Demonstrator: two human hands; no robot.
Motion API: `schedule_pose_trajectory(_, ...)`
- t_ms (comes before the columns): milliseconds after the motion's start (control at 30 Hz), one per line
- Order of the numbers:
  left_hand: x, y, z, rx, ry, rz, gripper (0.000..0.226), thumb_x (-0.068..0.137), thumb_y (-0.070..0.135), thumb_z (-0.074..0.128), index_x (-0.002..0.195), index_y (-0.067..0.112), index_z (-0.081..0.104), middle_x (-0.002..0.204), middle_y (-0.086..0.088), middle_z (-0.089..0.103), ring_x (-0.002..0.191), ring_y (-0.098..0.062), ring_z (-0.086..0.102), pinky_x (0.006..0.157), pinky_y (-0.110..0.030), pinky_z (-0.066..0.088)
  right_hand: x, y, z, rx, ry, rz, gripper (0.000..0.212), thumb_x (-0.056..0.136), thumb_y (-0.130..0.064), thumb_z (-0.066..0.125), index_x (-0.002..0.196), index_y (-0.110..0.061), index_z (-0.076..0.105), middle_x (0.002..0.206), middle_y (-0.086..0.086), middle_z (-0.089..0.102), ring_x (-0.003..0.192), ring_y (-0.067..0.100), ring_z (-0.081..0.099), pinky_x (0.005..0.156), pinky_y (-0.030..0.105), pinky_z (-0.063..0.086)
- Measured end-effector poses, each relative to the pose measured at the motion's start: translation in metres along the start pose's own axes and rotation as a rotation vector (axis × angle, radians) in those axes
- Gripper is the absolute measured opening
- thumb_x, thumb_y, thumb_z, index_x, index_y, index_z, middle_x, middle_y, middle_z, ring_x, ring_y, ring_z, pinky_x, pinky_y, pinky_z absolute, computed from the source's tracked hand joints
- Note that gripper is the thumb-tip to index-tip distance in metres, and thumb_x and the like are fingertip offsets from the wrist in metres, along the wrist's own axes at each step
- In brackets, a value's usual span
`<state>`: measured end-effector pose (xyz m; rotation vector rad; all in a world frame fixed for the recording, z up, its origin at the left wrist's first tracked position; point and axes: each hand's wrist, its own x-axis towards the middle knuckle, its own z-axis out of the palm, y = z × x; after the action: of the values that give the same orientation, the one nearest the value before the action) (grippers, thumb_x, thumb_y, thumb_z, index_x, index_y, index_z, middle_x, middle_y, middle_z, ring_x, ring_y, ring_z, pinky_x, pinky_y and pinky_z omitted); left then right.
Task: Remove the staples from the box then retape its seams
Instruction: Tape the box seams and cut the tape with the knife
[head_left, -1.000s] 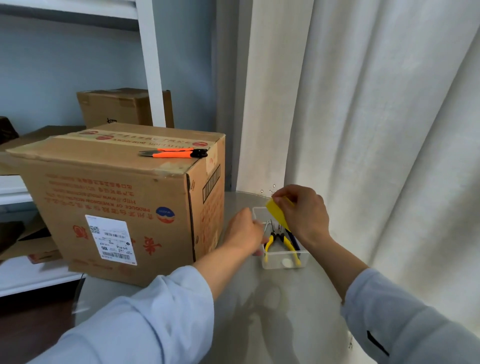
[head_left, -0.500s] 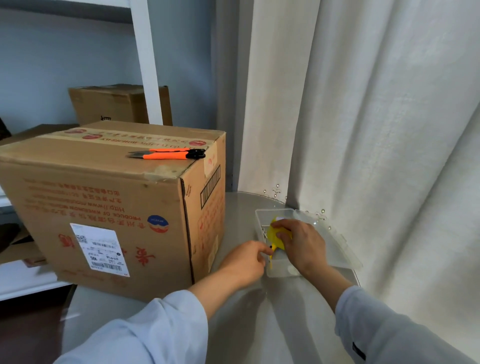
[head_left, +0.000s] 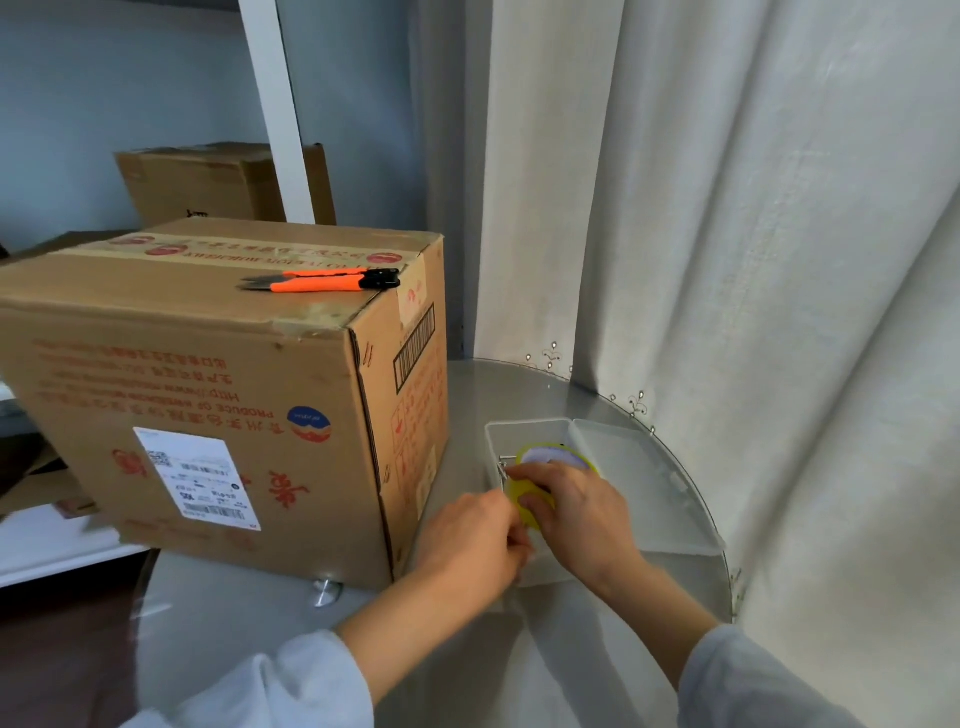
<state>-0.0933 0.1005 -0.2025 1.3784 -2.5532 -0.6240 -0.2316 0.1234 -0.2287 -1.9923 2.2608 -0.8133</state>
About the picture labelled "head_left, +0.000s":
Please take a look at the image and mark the person's right hand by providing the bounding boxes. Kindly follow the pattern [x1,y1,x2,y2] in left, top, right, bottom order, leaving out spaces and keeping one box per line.
[503,461,648,598]

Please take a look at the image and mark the person's left hand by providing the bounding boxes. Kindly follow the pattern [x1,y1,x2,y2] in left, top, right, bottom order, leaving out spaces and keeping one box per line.
[410,491,535,613]

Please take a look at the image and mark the yellow tape roll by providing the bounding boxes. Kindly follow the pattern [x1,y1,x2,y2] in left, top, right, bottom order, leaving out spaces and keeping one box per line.
[503,442,601,530]

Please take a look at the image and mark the orange thread snips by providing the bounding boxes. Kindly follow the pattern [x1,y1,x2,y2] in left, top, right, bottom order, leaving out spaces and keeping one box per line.
[238,267,403,295]

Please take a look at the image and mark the brown cardboard box red print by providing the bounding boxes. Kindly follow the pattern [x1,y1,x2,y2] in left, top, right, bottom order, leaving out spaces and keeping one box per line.
[0,217,450,592]

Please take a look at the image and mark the person's right forearm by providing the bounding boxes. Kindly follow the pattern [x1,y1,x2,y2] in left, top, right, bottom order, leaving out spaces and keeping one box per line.
[599,562,864,728]

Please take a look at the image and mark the person's left forearm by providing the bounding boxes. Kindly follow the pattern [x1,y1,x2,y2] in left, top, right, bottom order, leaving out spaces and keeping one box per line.
[123,577,481,728]

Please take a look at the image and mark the open cardboard box red print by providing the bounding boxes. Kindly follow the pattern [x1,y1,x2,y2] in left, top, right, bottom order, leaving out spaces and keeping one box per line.
[0,442,99,520]

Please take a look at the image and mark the upright small cardboard box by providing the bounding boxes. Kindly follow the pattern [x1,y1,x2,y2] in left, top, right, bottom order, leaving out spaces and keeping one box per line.
[113,142,338,229]

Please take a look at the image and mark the flat brown box white label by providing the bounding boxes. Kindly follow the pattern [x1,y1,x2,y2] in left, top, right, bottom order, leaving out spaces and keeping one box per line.
[0,230,140,268]

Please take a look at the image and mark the white curtain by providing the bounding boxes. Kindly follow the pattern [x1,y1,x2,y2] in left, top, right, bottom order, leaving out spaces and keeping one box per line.
[408,0,960,728]

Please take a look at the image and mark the white metal shelf unit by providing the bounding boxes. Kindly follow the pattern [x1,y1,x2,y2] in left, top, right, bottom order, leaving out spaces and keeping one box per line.
[0,0,318,590]

